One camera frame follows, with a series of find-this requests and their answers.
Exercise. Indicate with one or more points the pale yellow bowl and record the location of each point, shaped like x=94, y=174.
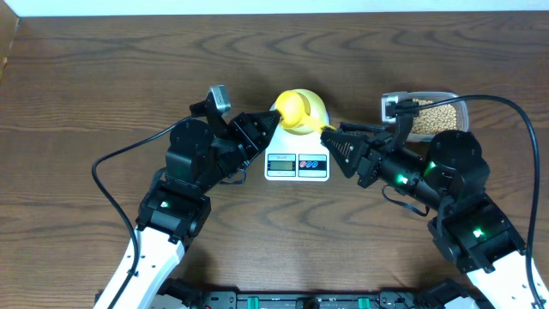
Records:
x=317, y=107

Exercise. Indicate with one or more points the yellow measuring scoop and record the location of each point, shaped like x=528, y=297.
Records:
x=291, y=113

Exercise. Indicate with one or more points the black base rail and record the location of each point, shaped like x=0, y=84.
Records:
x=445, y=295

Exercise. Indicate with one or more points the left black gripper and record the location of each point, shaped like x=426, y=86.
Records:
x=247, y=148

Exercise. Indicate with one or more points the soybeans pile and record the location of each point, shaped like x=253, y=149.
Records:
x=434, y=120

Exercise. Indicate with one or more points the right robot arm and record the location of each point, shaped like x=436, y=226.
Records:
x=469, y=229

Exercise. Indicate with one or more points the clear plastic container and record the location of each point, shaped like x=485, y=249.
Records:
x=428, y=97

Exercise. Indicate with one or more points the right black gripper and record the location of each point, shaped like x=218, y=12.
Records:
x=375, y=146

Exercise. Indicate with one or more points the white digital kitchen scale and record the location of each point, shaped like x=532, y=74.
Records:
x=296, y=155

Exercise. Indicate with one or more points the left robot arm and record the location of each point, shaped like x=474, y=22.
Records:
x=205, y=150

